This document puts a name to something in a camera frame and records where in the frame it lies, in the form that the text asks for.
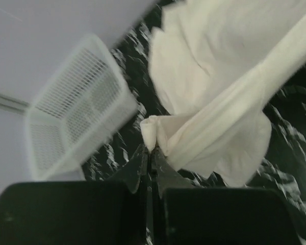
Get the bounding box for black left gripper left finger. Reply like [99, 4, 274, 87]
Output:
[0, 145, 148, 244]

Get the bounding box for cream white t shirt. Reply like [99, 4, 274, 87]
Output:
[140, 1, 306, 187]

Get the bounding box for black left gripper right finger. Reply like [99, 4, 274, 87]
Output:
[151, 149, 305, 244]

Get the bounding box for white perforated plastic basket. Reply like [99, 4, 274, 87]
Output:
[25, 34, 137, 181]

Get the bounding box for black marble pattern mat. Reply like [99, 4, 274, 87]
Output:
[82, 1, 306, 244]

